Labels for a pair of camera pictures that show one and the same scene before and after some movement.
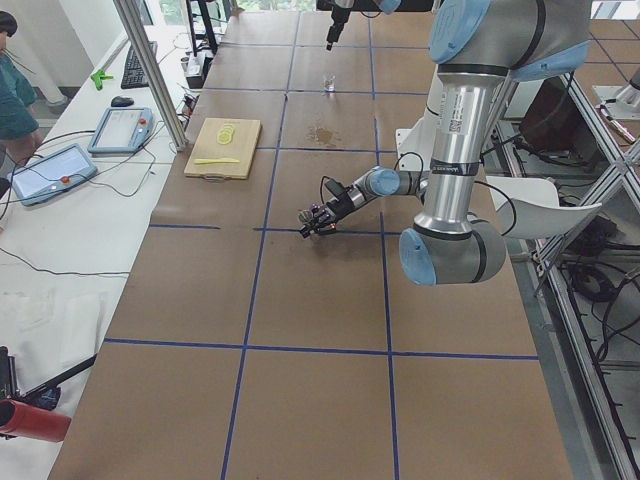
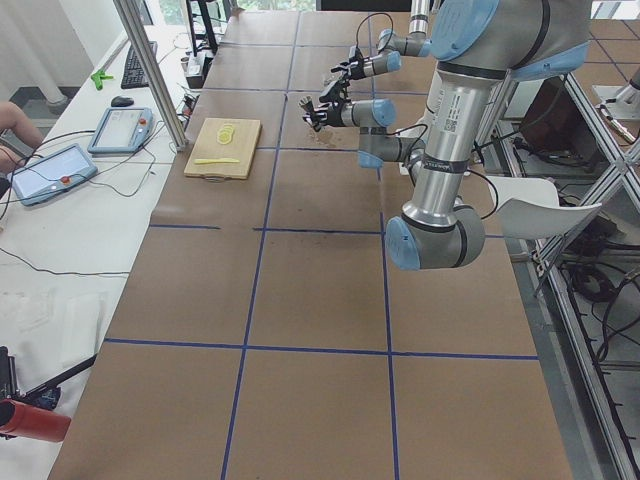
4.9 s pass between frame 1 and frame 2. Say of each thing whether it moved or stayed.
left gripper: moved
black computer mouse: stayed
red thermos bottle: stayed
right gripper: moved
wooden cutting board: stayed
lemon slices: stayed
